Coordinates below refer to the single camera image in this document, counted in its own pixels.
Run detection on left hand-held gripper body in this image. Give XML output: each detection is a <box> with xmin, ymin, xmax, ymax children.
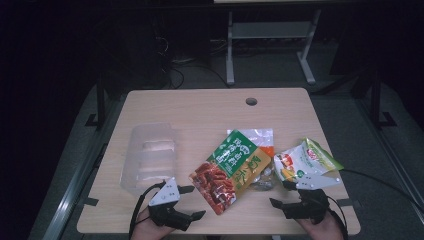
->
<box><xmin>148</xmin><ymin>177</ymin><xmax>195</xmax><ymax>232</ymax></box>

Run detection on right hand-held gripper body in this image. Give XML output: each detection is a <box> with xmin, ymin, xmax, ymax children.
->
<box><xmin>281</xmin><ymin>172</ymin><xmax>342</xmax><ymax>225</ymax></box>

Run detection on green and red snack packet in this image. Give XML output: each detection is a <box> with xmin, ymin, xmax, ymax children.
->
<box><xmin>188</xmin><ymin>129</ymin><xmax>273</xmax><ymax>216</ymax></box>

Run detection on clear plastic container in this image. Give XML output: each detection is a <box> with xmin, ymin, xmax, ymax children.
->
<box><xmin>119</xmin><ymin>122</ymin><xmax>179</xmax><ymax>196</ymax></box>

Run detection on white and orange snack packet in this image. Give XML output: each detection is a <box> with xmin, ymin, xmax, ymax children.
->
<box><xmin>227</xmin><ymin>128</ymin><xmax>276</xmax><ymax>192</ymax></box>

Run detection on person's left hand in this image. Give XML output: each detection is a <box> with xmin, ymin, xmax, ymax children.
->
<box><xmin>131</xmin><ymin>206</ymin><xmax>175</xmax><ymax>240</ymax></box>

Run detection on person's right hand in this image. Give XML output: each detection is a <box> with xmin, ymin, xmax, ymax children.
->
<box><xmin>296</xmin><ymin>211</ymin><xmax>347</xmax><ymax>240</ymax></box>

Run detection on white and green snack packet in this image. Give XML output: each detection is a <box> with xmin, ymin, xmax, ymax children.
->
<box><xmin>273</xmin><ymin>137</ymin><xmax>345</xmax><ymax>183</ymax></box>

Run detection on black stand leg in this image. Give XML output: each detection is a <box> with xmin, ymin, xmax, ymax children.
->
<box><xmin>369</xmin><ymin>70</ymin><xmax>398</xmax><ymax>129</ymax></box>
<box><xmin>84</xmin><ymin>76</ymin><xmax>108</xmax><ymax>131</ymax></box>

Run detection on white metal stand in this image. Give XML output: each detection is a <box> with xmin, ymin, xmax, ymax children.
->
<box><xmin>225</xmin><ymin>9</ymin><xmax>322</xmax><ymax>86</ymax></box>

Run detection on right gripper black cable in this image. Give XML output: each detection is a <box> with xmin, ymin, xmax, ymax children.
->
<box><xmin>327</xmin><ymin>195</ymin><xmax>349</xmax><ymax>240</ymax></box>

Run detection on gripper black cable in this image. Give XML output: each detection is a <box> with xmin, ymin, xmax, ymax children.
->
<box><xmin>327</xmin><ymin>195</ymin><xmax>349</xmax><ymax>240</ymax></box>
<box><xmin>128</xmin><ymin>179</ymin><xmax>167</xmax><ymax>240</ymax></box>

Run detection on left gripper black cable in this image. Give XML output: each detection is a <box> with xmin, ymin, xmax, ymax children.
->
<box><xmin>128</xmin><ymin>179</ymin><xmax>167</xmax><ymax>240</ymax></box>

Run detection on long black cable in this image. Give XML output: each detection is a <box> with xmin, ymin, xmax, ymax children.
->
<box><xmin>341</xmin><ymin>168</ymin><xmax>424</xmax><ymax>214</ymax></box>

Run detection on grey metal rail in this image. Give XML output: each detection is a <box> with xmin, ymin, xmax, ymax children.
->
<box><xmin>42</xmin><ymin>143</ymin><xmax>109</xmax><ymax>240</ymax></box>

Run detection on black floor cables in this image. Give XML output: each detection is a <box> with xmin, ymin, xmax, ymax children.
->
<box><xmin>168</xmin><ymin>57</ymin><xmax>232</xmax><ymax>90</ymax></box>

